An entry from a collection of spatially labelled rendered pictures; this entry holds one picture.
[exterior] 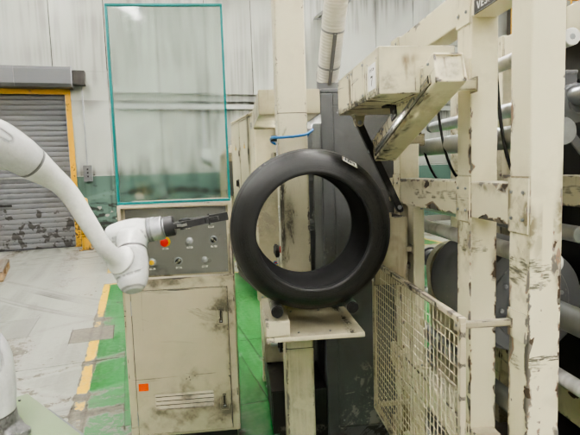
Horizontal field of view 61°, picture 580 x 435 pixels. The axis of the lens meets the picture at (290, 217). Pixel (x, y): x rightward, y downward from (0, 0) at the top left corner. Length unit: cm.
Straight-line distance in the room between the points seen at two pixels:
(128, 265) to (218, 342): 99
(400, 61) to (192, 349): 172
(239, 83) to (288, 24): 902
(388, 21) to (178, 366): 1106
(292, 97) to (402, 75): 68
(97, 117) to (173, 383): 856
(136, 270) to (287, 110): 92
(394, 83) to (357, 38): 1074
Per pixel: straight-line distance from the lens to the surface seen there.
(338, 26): 263
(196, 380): 269
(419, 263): 226
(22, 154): 155
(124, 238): 184
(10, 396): 154
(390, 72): 161
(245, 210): 174
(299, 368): 232
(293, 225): 216
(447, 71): 157
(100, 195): 1076
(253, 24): 1157
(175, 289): 256
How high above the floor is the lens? 142
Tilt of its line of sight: 6 degrees down
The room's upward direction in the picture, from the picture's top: 2 degrees counter-clockwise
